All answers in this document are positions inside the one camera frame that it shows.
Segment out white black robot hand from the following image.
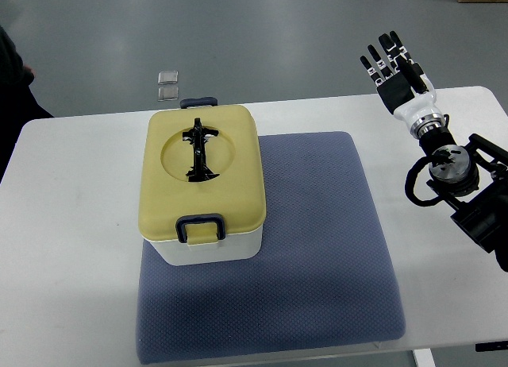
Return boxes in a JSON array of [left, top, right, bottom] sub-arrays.
[[360, 31, 447, 139]]

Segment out yellow box lid black handle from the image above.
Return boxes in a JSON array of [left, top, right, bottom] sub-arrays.
[[138, 105, 267, 245]]

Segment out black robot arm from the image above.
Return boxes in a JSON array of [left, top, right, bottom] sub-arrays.
[[405, 114, 507, 271]]

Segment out white storage box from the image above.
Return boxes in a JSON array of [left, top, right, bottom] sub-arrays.
[[147, 225, 263, 266]]

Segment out blue grey cushion mat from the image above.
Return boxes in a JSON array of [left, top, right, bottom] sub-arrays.
[[137, 132, 406, 364]]

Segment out upper floor metal plate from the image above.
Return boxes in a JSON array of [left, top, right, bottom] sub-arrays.
[[158, 70, 179, 85]]

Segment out dark clothed person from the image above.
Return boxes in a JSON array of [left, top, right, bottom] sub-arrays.
[[1, 27, 52, 121]]

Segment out black table bracket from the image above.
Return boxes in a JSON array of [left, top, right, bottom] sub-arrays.
[[475, 341, 508, 353]]

